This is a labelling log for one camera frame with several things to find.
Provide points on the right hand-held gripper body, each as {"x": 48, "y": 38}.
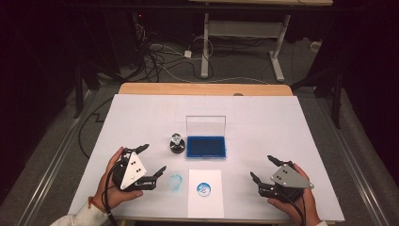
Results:
{"x": 290, "y": 179}

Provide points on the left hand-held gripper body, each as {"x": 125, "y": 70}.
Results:
{"x": 133, "y": 172}

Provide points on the black round stamp cap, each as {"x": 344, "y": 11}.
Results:
{"x": 177, "y": 147}

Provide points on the blue ink pad box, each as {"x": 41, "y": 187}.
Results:
{"x": 205, "y": 147}

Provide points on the small white paper sheet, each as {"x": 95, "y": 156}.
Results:
{"x": 205, "y": 207}

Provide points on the person's left hand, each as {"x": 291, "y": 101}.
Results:
{"x": 108, "y": 191}

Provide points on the person's right hand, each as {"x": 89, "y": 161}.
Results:
{"x": 306, "y": 207}

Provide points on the black stand leg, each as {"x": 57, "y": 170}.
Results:
{"x": 79, "y": 94}
{"x": 337, "y": 100}

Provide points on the white power adapter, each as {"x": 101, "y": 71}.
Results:
{"x": 187, "y": 54}

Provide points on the white floor socket box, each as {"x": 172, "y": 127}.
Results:
{"x": 315, "y": 46}

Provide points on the metal floor rail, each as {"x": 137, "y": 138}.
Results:
{"x": 47, "y": 169}
{"x": 354, "y": 169}

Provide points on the white metal desk frame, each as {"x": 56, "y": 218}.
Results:
{"x": 244, "y": 29}

